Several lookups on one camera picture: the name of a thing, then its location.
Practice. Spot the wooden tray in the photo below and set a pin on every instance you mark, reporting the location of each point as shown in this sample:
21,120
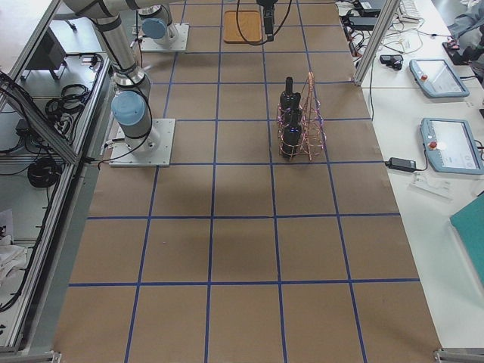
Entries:
240,25

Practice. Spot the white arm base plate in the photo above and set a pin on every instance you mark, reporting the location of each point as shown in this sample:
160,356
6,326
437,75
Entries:
156,151
162,38

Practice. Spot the teal folder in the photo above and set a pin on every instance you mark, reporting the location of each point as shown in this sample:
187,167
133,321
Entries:
468,222

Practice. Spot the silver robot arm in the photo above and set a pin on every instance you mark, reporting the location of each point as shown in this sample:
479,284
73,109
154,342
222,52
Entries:
130,105
163,13

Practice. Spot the dark wine bottle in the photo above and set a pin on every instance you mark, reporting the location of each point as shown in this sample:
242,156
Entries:
293,114
286,98
290,138

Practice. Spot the aluminium frame post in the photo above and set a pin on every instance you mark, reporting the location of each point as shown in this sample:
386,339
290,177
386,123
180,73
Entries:
379,31

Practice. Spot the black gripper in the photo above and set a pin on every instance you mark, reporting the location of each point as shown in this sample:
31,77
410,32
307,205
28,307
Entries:
268,5

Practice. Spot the blue teach pendant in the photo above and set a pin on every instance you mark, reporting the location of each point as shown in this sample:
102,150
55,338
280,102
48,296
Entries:
437,78
450,146

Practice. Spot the black power adapter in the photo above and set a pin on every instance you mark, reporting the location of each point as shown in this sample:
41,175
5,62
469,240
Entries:
399,164

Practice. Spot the copper wire bottle basket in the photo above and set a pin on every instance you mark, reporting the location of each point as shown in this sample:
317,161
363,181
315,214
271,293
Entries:
313,138

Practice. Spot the dark wine bottle in basket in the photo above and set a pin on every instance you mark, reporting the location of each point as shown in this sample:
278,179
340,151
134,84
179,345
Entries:
293,114
286,98

